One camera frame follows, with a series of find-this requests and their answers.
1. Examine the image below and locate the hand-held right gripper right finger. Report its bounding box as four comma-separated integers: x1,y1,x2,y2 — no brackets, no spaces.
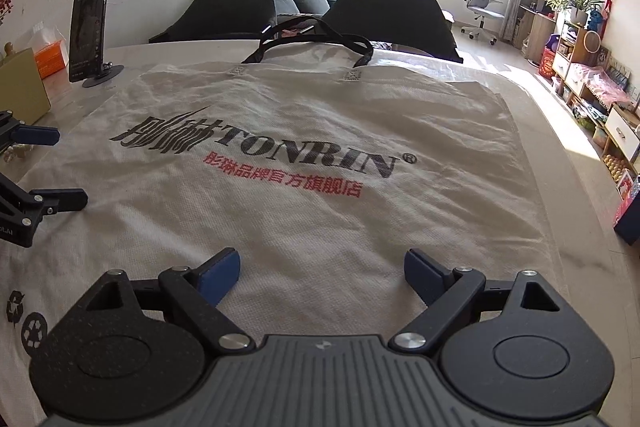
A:
390,248,563,353

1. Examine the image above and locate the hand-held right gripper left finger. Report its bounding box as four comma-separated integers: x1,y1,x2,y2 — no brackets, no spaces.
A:
86,247,251,353

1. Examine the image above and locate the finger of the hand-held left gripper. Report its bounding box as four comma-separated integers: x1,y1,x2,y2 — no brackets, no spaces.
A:
0,174,88,220
0,109,61,146

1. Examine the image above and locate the white shopping bag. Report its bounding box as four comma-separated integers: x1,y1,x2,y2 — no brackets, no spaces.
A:
0,18,573,427

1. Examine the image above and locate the yellow cardboard box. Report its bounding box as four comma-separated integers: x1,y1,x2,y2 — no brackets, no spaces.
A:
0,48,52,128

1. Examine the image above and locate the orange tissue box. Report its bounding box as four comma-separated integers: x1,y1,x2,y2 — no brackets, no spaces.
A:
32,38,69,80

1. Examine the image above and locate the round black phone stand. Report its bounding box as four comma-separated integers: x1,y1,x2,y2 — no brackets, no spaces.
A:
81,59,126,88

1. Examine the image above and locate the black smartphone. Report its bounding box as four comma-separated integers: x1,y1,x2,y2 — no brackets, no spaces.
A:
68,0,109,82

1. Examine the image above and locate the tray of eggs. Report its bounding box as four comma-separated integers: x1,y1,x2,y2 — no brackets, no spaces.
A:
602,154,627,178

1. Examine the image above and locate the black dining chair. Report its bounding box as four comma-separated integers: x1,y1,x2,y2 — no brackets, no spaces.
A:
322,0,463,64
148,0,278,44

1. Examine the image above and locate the low white drawer cabinet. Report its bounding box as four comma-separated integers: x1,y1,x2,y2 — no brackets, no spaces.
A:
552,52,640,168

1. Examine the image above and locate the red gift box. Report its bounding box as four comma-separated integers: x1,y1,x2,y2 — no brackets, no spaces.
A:
539,47,557,80

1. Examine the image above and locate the pink cloth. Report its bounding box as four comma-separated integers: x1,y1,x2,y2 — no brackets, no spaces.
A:
570,63,633,108

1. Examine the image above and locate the wooden desk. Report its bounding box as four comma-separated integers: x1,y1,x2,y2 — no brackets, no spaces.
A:
517,4,558,65

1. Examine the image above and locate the wooden cube shelf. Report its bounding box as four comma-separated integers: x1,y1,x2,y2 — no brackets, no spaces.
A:
562,22,608,68

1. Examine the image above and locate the grey office chair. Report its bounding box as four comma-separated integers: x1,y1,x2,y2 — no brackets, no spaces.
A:
461,0,506,46

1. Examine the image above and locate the blue plush toy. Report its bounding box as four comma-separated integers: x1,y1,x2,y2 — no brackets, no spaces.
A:
587,4,607,32

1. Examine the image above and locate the green potted plant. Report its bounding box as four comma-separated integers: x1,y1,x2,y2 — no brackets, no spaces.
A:
545,0,608,28

